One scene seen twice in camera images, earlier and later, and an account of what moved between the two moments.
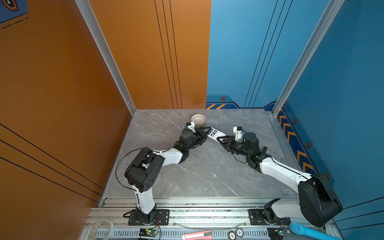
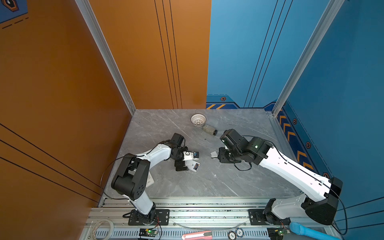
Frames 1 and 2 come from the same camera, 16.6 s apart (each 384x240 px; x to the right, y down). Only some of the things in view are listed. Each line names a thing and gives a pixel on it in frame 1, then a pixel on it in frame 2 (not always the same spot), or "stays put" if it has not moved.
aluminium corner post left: (87, 14) stays put
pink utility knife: (206, 235) stays put
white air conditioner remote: (214, 133) -> (192, 165)
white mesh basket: (198, 119) stays put
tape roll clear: (93, 230) stays put
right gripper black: (229, 142) -> (221, 156)
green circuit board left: (147, 232) stays put
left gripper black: (202, 135) -> (179, 168)
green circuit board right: (275, 233) stays put
